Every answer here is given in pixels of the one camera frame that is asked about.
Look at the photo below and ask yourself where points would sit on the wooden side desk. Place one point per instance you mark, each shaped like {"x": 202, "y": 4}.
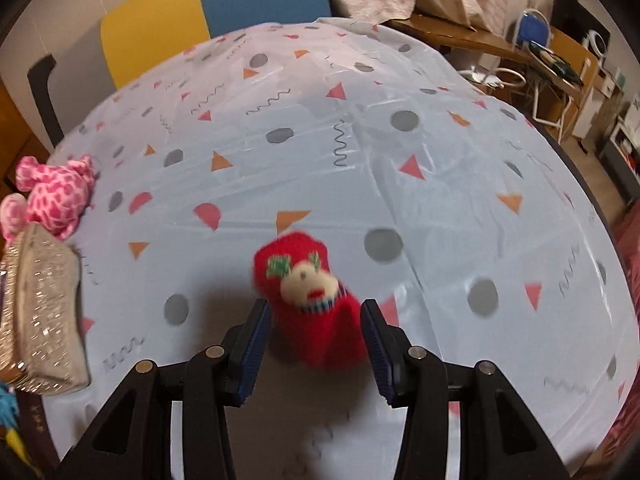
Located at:
{"x": 445, "y": 37}

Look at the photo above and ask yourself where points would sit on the black monitor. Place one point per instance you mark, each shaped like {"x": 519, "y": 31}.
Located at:
{"x": 572, "y": 19}

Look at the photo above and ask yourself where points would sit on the blue folding chair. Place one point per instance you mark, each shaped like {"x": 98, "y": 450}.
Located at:
{"x": 531, "y": 26}

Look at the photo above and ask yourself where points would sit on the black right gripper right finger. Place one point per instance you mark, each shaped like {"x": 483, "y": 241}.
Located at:
{"x": 500, "y": 438}

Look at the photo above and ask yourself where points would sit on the red christmas sock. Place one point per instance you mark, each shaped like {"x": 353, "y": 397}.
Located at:
{"x": 317, "y": 315}

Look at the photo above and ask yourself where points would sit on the blue smiling plush toy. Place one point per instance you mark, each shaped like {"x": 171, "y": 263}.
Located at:
{"x": 9, "y": 411}

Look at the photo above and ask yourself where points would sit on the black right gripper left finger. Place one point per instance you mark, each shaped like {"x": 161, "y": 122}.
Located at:
{"x": 130, "y": 436}

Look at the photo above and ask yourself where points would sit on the grey yellow blue chair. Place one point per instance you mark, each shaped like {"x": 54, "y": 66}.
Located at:
{"x": 135, "y": 37}

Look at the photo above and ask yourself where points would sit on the pink spotted plush toy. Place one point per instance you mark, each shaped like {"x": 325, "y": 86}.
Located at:
{"x": 55, "y": 197}

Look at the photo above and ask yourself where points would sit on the patterned white tablecloth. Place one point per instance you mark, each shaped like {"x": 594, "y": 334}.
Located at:
{"x": 466, "y": 224}

